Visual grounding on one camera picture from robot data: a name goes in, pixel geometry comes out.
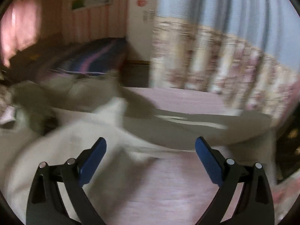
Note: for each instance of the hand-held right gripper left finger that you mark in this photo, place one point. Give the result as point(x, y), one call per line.
point(92, 163)

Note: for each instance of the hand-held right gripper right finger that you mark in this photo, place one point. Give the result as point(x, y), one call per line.
point(209, 163)

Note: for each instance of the white and grey garment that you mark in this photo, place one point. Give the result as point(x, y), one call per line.
point(82, 126)

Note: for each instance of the pink floral bed sheet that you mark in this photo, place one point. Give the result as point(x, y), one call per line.
point(152, 192)

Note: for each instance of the dark wooden cabinet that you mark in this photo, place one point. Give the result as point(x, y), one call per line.
point(289, 150)

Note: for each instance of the purple and blue striped blanket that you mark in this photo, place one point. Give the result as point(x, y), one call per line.
point(93, 56)

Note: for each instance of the floral and blue curtain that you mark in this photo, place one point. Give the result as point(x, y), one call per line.
point(211, 51)

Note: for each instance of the dark brown sofa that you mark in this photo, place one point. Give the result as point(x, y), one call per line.
point(28, 61)

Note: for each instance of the pink curtain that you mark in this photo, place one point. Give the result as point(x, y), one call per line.
point(18, 28)

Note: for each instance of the white wall switch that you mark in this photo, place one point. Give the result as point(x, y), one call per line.
point(149, 15)

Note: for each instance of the red round wall sticker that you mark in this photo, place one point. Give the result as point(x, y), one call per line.
point(141, 2)

